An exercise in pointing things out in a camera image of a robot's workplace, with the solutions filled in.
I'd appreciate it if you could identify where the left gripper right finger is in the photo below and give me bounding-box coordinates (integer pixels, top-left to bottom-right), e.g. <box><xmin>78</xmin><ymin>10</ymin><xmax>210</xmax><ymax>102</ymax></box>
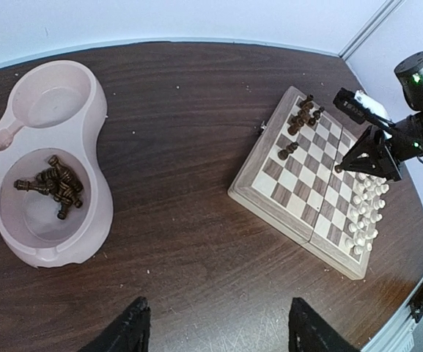
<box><xmin>288</xmin><ymin>297</ymin><xmax>358</xmax><ymax>352</ymax></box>

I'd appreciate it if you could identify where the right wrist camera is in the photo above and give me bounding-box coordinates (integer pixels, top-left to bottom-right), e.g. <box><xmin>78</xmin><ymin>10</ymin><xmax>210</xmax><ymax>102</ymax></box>
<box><xmin>333</xmin><ymin>88</ymin><xmax>394</xmax><ymax>128</ymax></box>

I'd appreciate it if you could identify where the front aluminium rail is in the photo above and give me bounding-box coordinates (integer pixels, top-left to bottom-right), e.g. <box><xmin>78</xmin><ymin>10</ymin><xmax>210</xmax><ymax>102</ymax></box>
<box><xmin>361</xmin><ymin>277</ymin><xmax>423</xmax><ymax>351</ymax></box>

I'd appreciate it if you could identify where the right aluminium frame post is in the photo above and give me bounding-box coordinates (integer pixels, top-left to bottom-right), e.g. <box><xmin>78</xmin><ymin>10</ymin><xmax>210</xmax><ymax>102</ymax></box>
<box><xmin>338</xmin><ymin>0</ymin><xmax>405</xmax><ymax>61</ymax></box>

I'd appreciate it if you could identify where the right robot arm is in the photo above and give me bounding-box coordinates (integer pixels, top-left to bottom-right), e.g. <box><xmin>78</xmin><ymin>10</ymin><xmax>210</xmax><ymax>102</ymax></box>
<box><xmin>333</xmin><ymin>51</ymin><xmax>423</xmax><ymax>181</ymax></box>

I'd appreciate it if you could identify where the pink double pet bowl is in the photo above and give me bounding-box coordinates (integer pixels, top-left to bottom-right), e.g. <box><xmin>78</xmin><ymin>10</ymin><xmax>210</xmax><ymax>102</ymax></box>
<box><xmin>0</xmin><ymin>60</ymin><xmax>114</xmax><ymax>268</ymax></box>

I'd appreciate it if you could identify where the pile of dark chess pieces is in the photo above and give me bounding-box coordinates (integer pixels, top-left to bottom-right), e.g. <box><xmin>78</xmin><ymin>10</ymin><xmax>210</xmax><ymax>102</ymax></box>
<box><xmin>13</xmin><ymin>155</ymin><xmax>84</xmax><ymax>220</ymax></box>

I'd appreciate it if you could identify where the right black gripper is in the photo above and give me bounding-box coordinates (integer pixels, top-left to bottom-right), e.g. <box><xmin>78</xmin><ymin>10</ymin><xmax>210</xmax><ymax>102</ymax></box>
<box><xmin>334</xmin><ymin>126</ymin><xmax>402</xmax><ymax>182</ymax></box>

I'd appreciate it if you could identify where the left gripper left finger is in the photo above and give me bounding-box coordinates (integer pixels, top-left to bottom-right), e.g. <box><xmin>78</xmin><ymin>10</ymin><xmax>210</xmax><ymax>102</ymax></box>
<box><xmin>79</xmin><ymin>296</ymin><xmax>151</xmax><ymax>352</ymax></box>

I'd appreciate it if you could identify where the dark chess piece tall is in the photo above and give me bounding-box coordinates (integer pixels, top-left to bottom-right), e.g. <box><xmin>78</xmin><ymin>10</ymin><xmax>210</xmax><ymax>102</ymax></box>
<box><xmin>287</xmin><ymin>117</ymin><xmax>305</xmax><ymax>136</ymax></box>

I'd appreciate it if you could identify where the white chess pieces group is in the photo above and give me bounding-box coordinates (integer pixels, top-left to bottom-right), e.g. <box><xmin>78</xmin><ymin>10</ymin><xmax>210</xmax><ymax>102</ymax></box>
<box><xmin>344</xmin><ymin>172</ymin><xmax>390</xmax><ymax>260</ymax></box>

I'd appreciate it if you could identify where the wooden chess board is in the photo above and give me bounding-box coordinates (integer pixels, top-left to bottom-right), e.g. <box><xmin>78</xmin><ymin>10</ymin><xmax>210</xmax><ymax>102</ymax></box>
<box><xmin>228</xmin><ymin>87</ymin><xmax>371</xmax><ymax>280</ymax></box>

